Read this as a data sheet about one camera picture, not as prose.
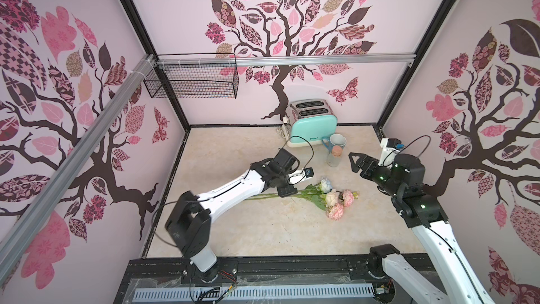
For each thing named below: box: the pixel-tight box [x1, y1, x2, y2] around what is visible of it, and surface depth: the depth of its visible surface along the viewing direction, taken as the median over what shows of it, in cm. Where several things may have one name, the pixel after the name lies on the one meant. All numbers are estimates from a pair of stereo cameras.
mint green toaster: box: [286, 98, 339, 148], surface depth 106 cm
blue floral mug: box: [321, 133, 347, 154], surface depth 105 cm
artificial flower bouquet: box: [243, 178, 360, 221], surface depth 89 cm
